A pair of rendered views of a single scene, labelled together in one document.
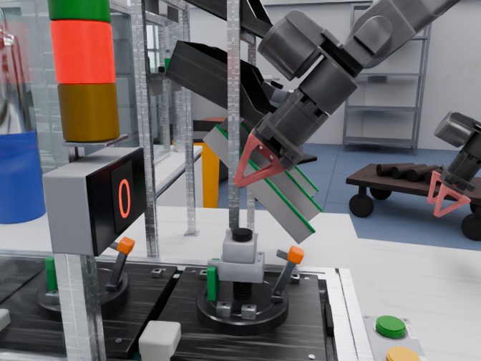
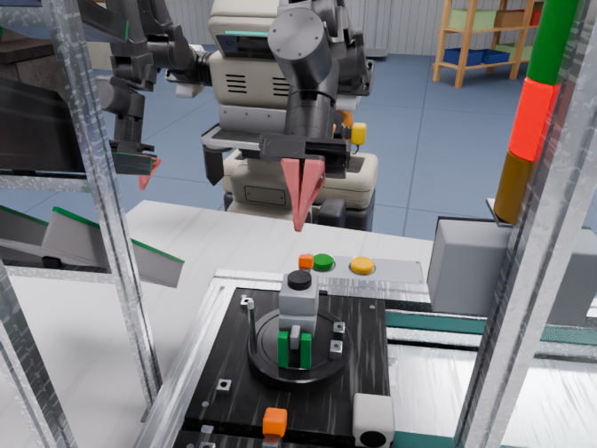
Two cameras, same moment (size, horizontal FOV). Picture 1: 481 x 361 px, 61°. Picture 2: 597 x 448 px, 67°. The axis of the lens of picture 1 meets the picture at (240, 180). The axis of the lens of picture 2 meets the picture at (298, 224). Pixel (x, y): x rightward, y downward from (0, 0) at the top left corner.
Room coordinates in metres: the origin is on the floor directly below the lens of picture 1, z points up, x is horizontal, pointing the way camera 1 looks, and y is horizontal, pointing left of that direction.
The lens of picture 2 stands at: (0.55, 0.44, 1.43)
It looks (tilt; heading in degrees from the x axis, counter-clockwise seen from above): 31 degrees down; 270
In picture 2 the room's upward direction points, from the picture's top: straight up
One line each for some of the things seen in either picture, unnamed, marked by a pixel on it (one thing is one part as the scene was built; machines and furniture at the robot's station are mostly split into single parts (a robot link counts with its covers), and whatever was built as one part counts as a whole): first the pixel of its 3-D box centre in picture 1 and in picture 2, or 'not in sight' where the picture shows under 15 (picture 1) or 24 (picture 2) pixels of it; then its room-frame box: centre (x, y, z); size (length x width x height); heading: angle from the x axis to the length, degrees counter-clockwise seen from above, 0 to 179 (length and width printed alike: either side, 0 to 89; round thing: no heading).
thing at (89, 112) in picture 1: (89, 110); (536, 185); (0.38, 0.14, 1.29); 0.05 x 0.05 x 0.05
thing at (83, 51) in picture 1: (84, 53); (556, 117); (0.38, 0.14, 1.34); 0.05 x 0.05 x 0.05
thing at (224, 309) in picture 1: (224, 309); (336, 349); (0.50, 0.02, 1.00); 0.02 x 0.01 x 0.02; 83
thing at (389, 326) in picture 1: (390, 328); (322, 263); (0.51, -0.21, 0.96); 0.04 x 0.04 x 0.02
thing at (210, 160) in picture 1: (197, 172); not in sight; (3.73, 0.41, 0.36); 0.45 x 0.45 x 0.72
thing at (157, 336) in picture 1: (160, 343); (372, 421); (0.47, 0.11, 0.97); 0.05 x 0.05 x 0.04; 83
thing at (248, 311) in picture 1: (248, 311); (338, 330); (0.50, -0.01, 1.00); 0.02 x 0.01 x 0.02; 83
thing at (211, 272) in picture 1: (212, 284); (306, 351); (0.54, 0.04, 1.01); 0.01 x 0.01 x 0.05; 83
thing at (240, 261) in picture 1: (235, 253); (298, 304); (0.55, 0.01, 1.06); 0.08 x 0.04 x 0.07; 83
